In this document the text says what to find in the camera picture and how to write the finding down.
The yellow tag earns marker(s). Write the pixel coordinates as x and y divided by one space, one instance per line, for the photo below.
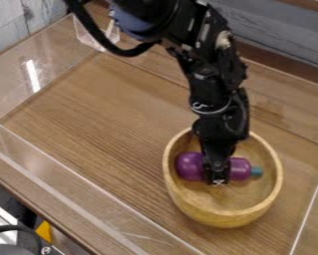
44 231

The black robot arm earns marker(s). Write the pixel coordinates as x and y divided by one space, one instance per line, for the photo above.
191 30

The light wooden bowl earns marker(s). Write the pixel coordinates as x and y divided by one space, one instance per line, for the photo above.
234 204

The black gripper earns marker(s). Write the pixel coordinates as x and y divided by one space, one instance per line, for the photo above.
219 130

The clear acrylic corner bracket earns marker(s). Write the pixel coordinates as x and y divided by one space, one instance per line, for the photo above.
85 36

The purple toy eggplant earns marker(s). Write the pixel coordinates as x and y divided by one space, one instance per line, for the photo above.
188 168

